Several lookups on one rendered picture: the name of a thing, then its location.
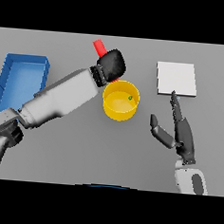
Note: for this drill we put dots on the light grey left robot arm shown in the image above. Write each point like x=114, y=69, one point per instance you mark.
x=64, y=96

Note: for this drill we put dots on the red beaker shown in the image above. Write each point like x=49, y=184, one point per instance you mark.
x=99, y=47

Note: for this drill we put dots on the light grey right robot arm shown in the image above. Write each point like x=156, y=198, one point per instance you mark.
x=188, y=180

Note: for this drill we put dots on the green nut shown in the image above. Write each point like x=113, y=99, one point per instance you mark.
x=130, y=98

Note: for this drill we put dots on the yellow bowl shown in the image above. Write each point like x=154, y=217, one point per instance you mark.
x=120, y=102

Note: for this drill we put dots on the pale square measuring scale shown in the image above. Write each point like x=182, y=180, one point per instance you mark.
x=176, y=78

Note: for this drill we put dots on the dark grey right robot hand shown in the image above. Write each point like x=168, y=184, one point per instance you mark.
x=185, y=135

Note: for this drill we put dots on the blue tray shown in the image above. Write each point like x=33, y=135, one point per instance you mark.
x=19, y=81

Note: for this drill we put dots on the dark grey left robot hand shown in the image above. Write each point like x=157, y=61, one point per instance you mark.
x=112, y=65

